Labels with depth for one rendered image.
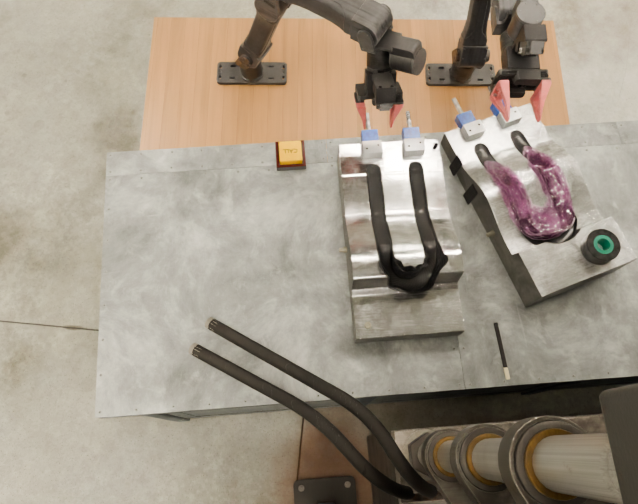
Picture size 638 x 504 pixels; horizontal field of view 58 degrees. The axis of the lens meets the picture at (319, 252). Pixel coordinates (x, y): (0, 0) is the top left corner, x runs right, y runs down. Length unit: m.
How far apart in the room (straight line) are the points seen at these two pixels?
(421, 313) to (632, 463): 1.02
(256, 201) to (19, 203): 1.37
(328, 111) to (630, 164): 0.84
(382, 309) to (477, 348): 0.26
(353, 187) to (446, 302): 0.37
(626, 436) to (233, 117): 1.42
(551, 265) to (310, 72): 0.85
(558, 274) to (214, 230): 0.86
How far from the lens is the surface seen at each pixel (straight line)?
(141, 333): 1.50
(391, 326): 1.39
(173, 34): 1.87
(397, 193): 1.48
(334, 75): 1.74
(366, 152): 1.48
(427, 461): 1.20
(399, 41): 1.29
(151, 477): 2.29
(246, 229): 1.52
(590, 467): 0.58
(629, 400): 0.42
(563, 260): 1.50
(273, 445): 2.22
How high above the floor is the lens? 2.21
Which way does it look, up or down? 71 degrees down
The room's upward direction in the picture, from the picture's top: 2 degrees clockwise
